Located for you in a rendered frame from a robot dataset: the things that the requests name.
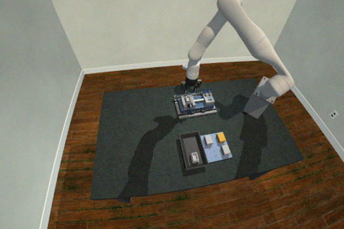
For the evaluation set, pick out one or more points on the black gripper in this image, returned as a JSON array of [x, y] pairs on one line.
[[190, 82]]

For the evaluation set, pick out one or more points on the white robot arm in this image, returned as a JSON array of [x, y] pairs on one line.
[[254, 39]]

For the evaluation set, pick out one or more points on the small yellow block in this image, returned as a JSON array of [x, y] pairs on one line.
[[220, 138]]

